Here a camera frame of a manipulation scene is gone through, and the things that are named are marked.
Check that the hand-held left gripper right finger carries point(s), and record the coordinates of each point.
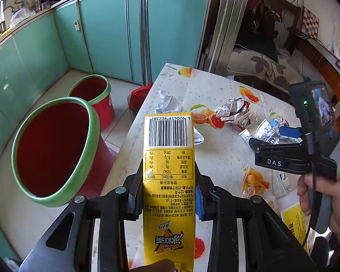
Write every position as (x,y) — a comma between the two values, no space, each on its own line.
(200,204)

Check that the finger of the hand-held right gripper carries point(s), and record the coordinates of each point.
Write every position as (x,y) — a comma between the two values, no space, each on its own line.
(290,131)
(277,147)

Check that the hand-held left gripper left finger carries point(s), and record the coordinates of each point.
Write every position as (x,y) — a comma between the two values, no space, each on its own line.
(134,192)

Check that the white packet with dark print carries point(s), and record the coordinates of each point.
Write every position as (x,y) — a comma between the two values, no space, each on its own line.
(260,134)

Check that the yellow drink carton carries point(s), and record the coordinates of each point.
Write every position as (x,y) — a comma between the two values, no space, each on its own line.
(168,175)
(294,223)

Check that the red bin with green rim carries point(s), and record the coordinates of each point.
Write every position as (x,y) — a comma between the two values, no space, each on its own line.
(53,147)
(102,110)

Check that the blue white snack packet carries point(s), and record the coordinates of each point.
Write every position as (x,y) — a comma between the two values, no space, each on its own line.
(276,121)

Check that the clear white plastic packet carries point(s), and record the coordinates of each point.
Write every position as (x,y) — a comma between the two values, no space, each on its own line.
(284,182)

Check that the orange snack packet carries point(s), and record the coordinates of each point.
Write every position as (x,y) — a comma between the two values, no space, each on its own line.
(255,184)

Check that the fruit print tablecloth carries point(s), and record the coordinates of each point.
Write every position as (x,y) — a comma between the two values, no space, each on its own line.
(221,158)

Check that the crumpled silver printed wrapper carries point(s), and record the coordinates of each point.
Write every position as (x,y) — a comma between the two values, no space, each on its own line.
(233,113)

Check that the floral cushion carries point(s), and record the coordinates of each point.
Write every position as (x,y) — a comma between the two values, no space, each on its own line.
(269,70)

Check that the small silver foil wrapper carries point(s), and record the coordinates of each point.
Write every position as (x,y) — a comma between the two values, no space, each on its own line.
(199,137)

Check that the red dustpan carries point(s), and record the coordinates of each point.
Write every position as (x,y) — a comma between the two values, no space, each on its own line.
(138,97)

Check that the crumpled white paper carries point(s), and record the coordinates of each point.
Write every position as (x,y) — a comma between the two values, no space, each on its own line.
(168,103)

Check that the black bag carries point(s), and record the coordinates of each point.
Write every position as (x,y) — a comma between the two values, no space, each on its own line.
(257,34)

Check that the teal kitchen cabinets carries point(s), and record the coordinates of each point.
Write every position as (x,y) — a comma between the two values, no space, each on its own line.
(107,34)

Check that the clear plastic bag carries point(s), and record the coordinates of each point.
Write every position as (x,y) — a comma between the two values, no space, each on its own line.
(21,17)

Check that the wooden chair frame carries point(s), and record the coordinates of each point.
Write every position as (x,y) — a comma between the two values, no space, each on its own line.
(325,62)

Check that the checkered wall hanging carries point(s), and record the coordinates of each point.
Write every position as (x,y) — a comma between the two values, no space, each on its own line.
(310,22)

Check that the metal door frame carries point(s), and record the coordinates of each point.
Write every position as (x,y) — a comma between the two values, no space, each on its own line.
(229,19)

